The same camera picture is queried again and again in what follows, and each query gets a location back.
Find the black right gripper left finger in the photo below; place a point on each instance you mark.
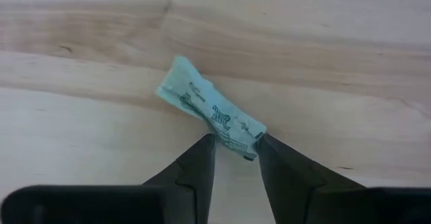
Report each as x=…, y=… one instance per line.
x=188, y=193

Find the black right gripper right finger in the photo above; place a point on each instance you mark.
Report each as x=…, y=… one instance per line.
x=296, y=193

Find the green stevia packet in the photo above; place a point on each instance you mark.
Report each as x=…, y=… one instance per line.
x=202, y=103

